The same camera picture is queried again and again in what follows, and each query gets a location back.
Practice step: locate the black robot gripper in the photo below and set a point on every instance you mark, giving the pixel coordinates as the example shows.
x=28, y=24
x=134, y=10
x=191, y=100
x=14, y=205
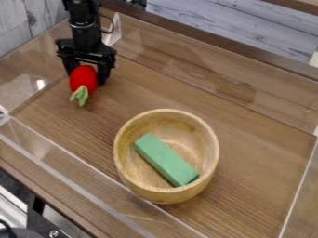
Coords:
x=85, y=47

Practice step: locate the red plush strawberry toy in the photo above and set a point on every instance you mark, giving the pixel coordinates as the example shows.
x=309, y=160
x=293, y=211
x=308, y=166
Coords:
x=84, y=83

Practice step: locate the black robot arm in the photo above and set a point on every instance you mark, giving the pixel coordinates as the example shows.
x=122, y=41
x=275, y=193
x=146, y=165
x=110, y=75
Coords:
x=85, y=15

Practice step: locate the light wooden bowl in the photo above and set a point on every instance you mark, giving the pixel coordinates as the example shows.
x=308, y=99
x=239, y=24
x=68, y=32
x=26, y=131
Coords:
x=191, y=136

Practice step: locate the green rectangular block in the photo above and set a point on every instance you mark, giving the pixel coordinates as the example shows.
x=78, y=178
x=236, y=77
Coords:
x=168, y=162

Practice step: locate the clear acrylic corner bracket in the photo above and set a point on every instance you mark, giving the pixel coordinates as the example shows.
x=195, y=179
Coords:
x=114, y=32

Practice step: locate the clear acrylic enclosure wall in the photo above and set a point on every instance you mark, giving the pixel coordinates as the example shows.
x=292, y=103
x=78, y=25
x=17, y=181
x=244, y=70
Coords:
x=57, y=144

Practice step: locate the black table leg bracket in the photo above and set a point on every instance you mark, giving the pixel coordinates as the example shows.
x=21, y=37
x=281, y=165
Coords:
x=48, y=222

